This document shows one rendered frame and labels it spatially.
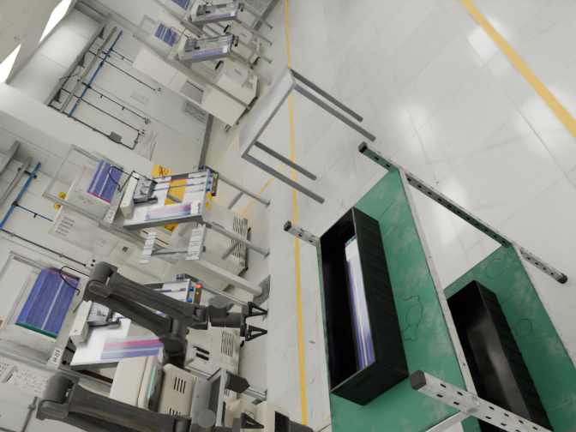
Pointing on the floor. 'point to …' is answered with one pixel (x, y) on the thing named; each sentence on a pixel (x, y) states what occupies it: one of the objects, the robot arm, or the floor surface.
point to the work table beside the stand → (270, 105)
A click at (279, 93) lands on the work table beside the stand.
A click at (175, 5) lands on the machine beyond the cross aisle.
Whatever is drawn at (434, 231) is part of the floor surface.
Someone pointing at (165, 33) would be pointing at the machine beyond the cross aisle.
